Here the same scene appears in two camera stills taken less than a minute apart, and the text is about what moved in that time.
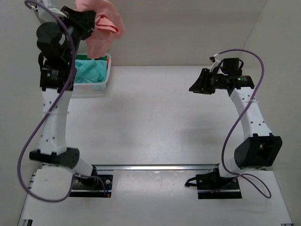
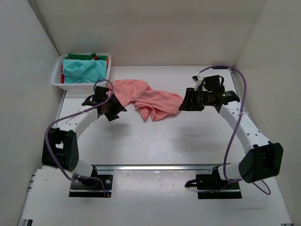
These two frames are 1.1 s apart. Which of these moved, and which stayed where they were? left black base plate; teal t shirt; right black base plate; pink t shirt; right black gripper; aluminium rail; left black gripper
Moved: right black gripper; pink t shirt; left black gripper
Stayed: teal t shirt; aluminium rail; right black base plate; left black base plate
